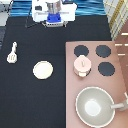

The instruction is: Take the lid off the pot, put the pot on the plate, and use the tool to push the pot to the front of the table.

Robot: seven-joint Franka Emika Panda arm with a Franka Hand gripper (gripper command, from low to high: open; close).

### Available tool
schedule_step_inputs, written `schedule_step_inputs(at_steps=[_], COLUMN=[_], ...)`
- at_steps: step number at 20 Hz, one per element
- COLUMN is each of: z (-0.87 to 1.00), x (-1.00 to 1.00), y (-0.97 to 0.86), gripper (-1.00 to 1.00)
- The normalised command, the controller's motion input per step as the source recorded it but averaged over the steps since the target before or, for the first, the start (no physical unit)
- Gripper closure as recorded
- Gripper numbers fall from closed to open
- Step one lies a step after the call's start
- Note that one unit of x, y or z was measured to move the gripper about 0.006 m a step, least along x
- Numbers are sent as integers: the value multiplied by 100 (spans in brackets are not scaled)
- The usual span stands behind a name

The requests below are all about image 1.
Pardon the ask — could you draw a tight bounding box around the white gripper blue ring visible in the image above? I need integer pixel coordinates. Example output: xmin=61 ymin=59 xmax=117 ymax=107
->
xmin=46 ymin=13 xmax=63 ymax=27

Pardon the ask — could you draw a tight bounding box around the cream round plate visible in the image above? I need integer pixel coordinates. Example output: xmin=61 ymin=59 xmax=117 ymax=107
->
xmin=33 ymin=61 xmax=53 ymax=79

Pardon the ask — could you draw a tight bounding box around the pink pot lid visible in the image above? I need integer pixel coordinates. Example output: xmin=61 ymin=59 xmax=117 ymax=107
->
xmin=74 ymin=55 xmax=91 ymax=71

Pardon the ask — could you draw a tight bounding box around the cream slotted spatula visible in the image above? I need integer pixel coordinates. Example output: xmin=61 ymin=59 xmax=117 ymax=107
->
xmin=7 ymin=42 xmax=17 ymax=63

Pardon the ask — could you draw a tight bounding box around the pink small pot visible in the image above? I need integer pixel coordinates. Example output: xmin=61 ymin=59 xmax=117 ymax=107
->
xmin=73 ymin=55 xmax=91 ymax=77

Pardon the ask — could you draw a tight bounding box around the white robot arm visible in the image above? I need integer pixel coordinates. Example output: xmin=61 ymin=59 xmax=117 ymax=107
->
xmin=32 ymin=0 xmax=77 ymax=27

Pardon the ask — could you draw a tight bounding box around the black burner top left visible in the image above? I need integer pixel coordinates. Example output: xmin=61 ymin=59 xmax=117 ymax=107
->
xmin=74 ymin=45 xmax=89 ymax=57

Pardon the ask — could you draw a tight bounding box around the black burner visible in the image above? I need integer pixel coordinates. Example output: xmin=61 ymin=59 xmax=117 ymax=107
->
xmin=98 ymin=62 xmax=115 ymax=76
xmin=74 ymin=45 xmax=89 ymax=57
xmin=96 ymin=45 xmax=111 ymax=58

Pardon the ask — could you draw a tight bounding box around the black burner top right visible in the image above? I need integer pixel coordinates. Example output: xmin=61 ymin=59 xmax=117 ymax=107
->
xmin=96 ymin=45 xmax=111 ymax=58

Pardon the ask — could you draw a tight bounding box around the wooden slatted furniture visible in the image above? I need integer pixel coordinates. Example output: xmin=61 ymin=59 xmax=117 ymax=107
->
xmin=103 ymin=0 xmax=128 ymax=40

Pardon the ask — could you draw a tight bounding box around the black burner lower right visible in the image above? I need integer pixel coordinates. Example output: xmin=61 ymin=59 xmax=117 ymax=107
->
xmin=98 ymin=62 xmax=115 ymax=76

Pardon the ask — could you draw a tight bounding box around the pink stove board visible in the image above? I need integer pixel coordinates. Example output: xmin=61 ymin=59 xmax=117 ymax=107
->
xmin=66 ymin=41 xmax=128 ymax=128

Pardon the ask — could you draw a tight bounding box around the black table mat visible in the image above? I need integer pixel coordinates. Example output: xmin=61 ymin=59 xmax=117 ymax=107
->
xmin=0 ymin=16 xmax=110 ymax=128

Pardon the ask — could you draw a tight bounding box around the large grey frying pan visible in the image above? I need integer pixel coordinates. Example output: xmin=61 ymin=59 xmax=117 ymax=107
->
xmin=75 ymin=87 xmax=128 ymax=128

